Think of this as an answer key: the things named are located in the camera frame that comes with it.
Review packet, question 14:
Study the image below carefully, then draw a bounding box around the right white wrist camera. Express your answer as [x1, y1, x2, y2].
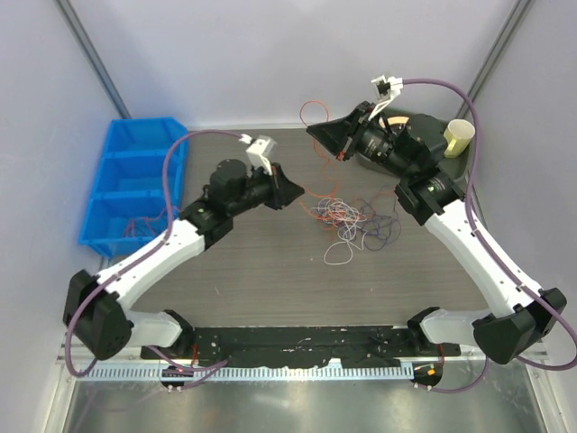
[369, 75, 404, 121]

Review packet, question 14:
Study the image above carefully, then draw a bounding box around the blue plastic compartment bin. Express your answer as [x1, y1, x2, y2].
[78, 117, 188, 259]

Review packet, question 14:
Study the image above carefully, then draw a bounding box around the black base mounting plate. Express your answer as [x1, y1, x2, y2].
[163, 326, 461, 369]

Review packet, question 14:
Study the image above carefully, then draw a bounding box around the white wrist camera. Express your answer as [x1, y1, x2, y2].
[239, 134, 277, 176]
[369, 75, 404, 121]

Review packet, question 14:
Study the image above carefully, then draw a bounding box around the black plate with gold rim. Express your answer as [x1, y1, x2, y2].
[377, 115, 409, 135]

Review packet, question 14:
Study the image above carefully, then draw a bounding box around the yellow-green paper cup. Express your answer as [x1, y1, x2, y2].
[444, 119, 476, 159]

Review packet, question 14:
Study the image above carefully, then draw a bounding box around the aluminium frame rail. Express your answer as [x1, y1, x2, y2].
[57, 336, 142, 368]

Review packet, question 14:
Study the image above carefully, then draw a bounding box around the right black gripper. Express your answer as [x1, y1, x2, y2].
[307, 101, 416, 180]

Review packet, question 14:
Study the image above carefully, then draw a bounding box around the orange wire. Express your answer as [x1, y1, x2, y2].
[297, 100, 398, 226]

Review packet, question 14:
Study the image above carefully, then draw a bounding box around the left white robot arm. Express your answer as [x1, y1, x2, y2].
[63, 159, 304, 361]

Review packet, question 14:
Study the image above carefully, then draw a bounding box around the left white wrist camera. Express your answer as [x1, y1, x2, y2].
[239, 134, 277, 176]

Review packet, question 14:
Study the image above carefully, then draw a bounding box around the white wire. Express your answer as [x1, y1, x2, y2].
[315, 198, 371, 266]

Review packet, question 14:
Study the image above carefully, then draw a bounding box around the purple wire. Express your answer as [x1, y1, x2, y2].
[315, 189, 402, 252]

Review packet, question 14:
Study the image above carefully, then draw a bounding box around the dark green tray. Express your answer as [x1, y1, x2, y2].
[360, 107, 473, 181]

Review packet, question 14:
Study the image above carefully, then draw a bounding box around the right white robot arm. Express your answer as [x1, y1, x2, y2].
[307, 102, 567, 364]

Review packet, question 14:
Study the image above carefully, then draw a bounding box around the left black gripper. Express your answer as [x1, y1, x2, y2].
[230, 161, 305, 218]

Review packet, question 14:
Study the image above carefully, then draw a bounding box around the white slotted cable duct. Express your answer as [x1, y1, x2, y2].
[81, 361, 414, 382]

